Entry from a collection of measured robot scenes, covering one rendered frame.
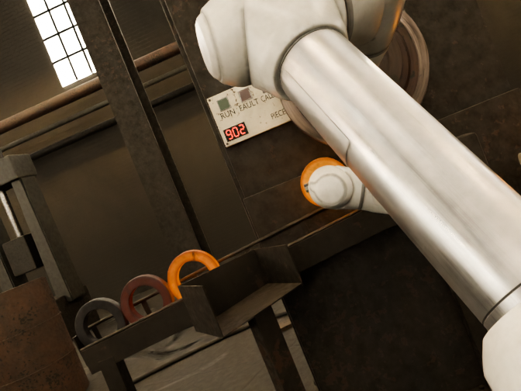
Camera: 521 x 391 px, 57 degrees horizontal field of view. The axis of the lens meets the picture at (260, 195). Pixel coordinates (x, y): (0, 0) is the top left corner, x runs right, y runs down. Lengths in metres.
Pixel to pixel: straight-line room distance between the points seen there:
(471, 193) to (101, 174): 8.02
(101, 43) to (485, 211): 4.27
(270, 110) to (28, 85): 7.55
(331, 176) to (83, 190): 7.53
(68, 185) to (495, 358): 8.35
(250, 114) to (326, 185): 0.64
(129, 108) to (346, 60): 3.88
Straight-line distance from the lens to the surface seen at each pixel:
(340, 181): 1.12
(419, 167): 0.47
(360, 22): 0.73
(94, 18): 4.65
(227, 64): 0.65
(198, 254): 1.63
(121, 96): 4.42
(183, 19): 1.81
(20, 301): 3.73
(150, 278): 1.68
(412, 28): 1.62
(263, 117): 1.68
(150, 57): 7.43
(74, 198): 8.58
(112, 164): 8.28
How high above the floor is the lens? 0.89
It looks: 1 degrees down
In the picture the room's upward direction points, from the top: 22 degrees counter-clockwise
